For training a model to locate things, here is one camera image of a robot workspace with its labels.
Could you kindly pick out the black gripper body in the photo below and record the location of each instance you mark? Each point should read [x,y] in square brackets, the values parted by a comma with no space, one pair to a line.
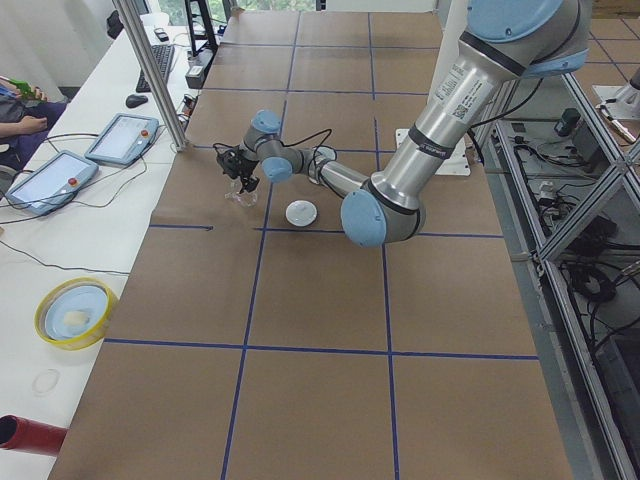
[244,171]

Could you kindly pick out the white enamel mug lid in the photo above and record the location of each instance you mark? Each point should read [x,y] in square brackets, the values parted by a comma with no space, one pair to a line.
[301,213]

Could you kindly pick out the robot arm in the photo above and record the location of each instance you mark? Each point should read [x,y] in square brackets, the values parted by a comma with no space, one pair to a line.
[502,41]

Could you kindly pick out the black computer mouse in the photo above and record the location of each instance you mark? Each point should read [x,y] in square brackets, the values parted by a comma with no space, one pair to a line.
[133,101]

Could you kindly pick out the far blue teach pendant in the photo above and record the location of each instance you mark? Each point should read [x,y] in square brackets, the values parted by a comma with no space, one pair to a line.
[123,140]

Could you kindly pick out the blue teach pendant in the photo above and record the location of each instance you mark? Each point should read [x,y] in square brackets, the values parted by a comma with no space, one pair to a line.
[123,140]
[52,185]

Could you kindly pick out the brown paper table cover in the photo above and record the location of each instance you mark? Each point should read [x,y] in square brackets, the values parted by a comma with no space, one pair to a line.
[244,347]

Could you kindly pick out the near blue teach pendant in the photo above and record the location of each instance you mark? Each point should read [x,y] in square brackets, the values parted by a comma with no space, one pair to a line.
[52,185]

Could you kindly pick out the seated person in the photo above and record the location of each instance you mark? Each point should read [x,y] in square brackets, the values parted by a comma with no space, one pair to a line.
[27,116]

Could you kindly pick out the yellow tape roll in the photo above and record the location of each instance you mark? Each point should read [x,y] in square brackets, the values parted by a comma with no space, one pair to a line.
[75,314]

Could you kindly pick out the red cylinder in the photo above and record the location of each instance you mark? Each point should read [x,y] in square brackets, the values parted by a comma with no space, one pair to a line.
[31,436]

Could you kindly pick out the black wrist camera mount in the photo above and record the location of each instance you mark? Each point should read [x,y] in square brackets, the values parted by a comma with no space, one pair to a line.
[228,160]

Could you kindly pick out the aluminium frame post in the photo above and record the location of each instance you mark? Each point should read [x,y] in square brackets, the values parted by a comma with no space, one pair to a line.
[142,49]

